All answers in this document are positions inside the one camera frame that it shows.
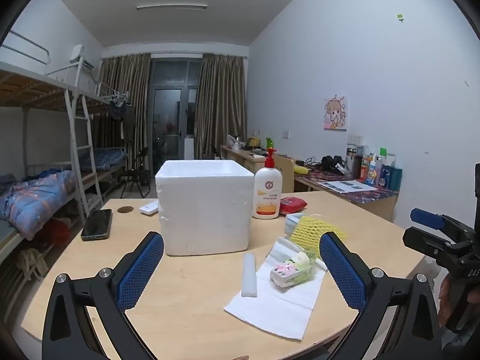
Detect white lotion pump bottle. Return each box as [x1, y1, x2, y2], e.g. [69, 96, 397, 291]
[252, 148, 283, 220]

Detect white bunk bed ladder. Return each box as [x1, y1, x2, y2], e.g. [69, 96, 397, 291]
[64, 56, 104, 218]

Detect white air conditioner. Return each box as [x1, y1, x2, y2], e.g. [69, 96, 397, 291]
[69, 44, 95, 70]

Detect red bag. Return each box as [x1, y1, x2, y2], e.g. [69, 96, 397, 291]
[45, 219, 72, 246]

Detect white spray bottle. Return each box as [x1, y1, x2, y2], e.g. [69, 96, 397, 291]
[365, 154, 377, 185]

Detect white foam box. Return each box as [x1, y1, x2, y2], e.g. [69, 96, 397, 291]
[155, 160, 256, 256]

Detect brown curtain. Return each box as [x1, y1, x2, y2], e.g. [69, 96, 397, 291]
[98, 53, 151, 192]
[195, 53, 248, 158]

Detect white paper tissue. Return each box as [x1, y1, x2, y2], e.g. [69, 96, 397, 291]
[224, 259, 329, 341]

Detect white foam stick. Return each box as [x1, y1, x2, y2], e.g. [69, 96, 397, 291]
[240, 253, 259, 298]

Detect yellow foam net sleeve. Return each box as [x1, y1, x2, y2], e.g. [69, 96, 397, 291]
[289, 213, 348, 261]

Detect light wooden desk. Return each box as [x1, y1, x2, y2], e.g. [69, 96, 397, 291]
[220, 144, 295, 194]

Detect light wooden chair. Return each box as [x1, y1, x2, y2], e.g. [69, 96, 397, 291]
[275, 155, 295, 194]

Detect white metal bunk bed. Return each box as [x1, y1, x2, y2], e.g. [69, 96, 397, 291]
[0, 30, 106, 297]
[82, 82, 132, 196]

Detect red plastic packet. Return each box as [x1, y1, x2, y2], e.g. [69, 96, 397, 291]
[279, 196, 308, 215]

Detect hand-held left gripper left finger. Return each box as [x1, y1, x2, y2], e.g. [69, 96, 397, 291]
[42, 231, 166, 360]

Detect cartoon wall poster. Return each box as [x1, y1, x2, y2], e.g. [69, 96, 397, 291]
[323, 97, 348, 131]

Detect teal box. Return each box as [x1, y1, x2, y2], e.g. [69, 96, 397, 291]
[388, 167, 403, 191]

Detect person's right hand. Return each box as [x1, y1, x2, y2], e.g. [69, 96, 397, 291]
[438, 280, 454, 329]

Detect dark hanging clothes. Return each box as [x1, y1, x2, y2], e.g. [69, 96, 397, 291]
[109, 101, 136, 136]

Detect printed paper sheets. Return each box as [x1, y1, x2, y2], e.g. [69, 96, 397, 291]
[319, 180, 372, 194]

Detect ceiling tube light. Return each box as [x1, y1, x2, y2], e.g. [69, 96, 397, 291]
[136, 4, 208, 11]

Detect blue plaid bedding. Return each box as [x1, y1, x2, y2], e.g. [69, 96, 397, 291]
[80, 148, 128, 171]

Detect black folding chair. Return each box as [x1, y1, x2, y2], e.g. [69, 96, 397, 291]
[120, 146, 151, 199]

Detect black smartphone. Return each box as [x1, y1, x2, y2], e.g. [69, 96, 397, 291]
[81, 209, 113, 241]

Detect black headphones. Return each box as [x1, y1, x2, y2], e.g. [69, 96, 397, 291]
[320, 155, 344, 171]

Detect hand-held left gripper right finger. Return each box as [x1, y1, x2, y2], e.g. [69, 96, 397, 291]
[319, 231, 441, 360]

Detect glass balcony door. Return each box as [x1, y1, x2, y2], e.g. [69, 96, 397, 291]
[148, 60, 203, 160]

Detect blue orange blanket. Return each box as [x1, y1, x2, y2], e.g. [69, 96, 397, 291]
[0, 170, 77, 240]

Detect steel thermos bottle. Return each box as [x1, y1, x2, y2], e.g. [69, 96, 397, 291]
[346, 144, 357, 179]

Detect clothes hanger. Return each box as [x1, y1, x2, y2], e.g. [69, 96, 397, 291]
[105, 92, 130, 106]

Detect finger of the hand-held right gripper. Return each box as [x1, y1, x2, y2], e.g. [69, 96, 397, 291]
[402, 226, 464, 267]
[410, 208, 466, 233]

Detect desk with patterned mat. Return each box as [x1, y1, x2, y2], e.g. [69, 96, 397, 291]
[294, 169, 399, 222]

